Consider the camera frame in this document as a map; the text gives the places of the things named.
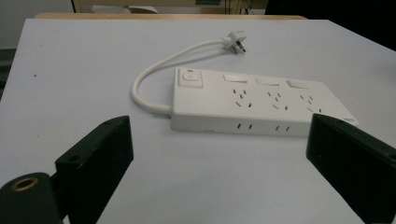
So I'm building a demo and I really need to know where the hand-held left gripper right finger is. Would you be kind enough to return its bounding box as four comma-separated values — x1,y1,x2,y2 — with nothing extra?
305,113,396,224

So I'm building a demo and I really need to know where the white power plug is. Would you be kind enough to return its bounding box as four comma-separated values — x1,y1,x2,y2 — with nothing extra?
220,30,248,56

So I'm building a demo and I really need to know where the white power strip cable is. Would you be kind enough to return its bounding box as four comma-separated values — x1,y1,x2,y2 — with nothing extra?
130,37,226,117

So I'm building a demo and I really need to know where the white object behind table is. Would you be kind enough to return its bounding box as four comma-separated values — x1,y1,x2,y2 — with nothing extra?
91,4,160,15

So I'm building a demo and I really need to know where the white power strip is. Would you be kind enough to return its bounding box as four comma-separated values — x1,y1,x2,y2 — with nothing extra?
169,66,360,138

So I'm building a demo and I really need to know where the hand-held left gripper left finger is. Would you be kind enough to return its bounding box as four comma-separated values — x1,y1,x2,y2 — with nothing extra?
54,115,134,224

